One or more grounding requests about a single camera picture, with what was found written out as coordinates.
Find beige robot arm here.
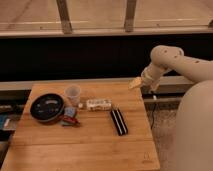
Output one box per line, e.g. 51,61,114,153
129,45,213,171

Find black ceramic bowl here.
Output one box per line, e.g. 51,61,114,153
30,93,65,123

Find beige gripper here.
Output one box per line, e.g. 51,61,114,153
129,65,164,91

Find red small tool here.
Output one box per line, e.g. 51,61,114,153
61,116,80,126

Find clear plastic bottle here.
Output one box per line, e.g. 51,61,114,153
78,99,112,111

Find clear plastic cup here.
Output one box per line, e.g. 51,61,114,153
65,85,81,106

